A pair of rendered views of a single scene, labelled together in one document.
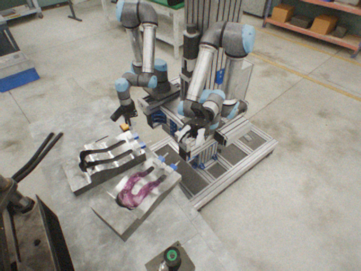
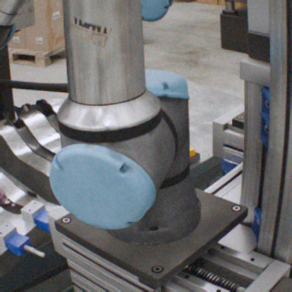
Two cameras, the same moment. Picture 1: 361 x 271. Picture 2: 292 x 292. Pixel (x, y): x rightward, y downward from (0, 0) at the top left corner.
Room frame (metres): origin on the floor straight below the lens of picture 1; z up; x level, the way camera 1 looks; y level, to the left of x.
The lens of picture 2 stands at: (1.03, -0.81, 1.50)
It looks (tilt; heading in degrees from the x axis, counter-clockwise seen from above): 26 degrees down; 83
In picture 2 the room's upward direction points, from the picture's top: 3 degrees counter-clockwise
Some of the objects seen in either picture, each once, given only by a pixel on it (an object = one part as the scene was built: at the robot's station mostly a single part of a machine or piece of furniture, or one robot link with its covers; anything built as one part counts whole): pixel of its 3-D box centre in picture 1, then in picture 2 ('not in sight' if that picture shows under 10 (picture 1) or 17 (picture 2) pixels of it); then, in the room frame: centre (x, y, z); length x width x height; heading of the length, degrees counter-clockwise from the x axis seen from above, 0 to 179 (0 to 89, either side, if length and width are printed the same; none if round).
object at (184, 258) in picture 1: (170, 267); not in sight; (0.28, 0.06, 0.84); 0.20 x 0.15 x 0.07; 125
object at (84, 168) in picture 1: (105, 153); (44, 128); (0.93, 0.51, 0.92); 0.35 x 0.16 x 0.09; 125
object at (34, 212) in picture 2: (161, 158); (49, 222); (0.93, 0.14, 0.86); 0.13 x 0.05 x 0.05; 142
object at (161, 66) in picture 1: (158, 69); not in sight; (1.51, 0.17, 1.20); 0.13 x 0.12 x 0.14; 82
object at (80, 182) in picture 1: (104, 158); (46, 141); (0.93, 0.53, 0.87); 0.50 x 0.26 x 0.14; 125
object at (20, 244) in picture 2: (174, 166); (21, 245); (0.86, 0.05, 0.86); 0.13 x 0.05 x 0.05; 142
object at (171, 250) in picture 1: (172, 256); not in sight; (0.31, 0.05, 0.89); 0.08 x 0.08 x 0.04
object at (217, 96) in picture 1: (214, 101); not in sight; (0.83, -0.15, 1.43); 0.11 x 0.08 x 0.09; 155
